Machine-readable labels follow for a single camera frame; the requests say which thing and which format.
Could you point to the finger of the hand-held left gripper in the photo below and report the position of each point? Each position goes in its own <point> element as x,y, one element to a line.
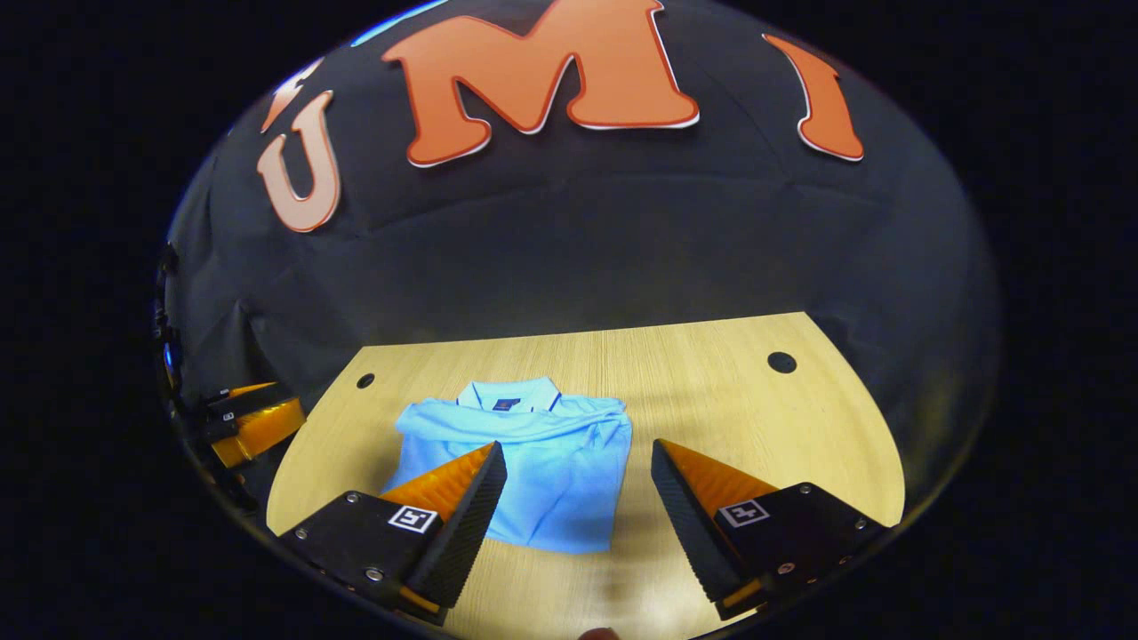
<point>267,431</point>
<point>253,397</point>

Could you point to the light blue T-shirt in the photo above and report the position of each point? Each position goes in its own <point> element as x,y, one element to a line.
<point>560,471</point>

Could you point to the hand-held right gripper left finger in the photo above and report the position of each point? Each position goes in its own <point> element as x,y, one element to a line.
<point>462,524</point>

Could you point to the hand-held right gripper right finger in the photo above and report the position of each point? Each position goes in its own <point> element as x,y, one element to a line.
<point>689,529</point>

